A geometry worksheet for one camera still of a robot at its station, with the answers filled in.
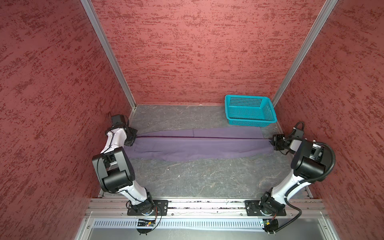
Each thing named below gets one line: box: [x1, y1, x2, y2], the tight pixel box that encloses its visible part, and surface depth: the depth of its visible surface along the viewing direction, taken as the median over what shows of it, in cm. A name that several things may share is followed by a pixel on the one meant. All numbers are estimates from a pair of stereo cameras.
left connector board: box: [136, 219, 156, 236], surface depth 73 cm
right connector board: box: [262, 218, 279, 236], surface depth 73 cm
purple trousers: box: [123, 126, 274, 162], surface depth 97 cm
